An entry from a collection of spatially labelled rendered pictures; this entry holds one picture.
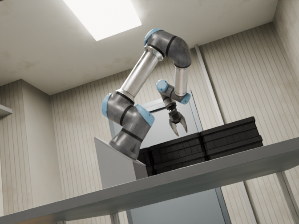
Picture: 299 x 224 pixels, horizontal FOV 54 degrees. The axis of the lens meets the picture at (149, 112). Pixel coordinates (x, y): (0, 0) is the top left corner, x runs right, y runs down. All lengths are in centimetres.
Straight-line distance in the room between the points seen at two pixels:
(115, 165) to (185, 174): 35
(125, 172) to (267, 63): 362
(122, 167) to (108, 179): 8
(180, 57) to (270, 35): 342
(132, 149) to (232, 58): 345
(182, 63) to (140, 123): 39
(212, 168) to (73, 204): 54
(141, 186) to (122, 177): 19
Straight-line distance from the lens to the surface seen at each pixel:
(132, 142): 135
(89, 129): 474
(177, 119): 187
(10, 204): 435
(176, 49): 149
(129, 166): 127
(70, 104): 502
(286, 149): 110
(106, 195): 115
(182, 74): 160
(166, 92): 182
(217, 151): 161
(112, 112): 141
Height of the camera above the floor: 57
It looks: 19 degrees up
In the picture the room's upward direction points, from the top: 14 degrees counter-clockwise
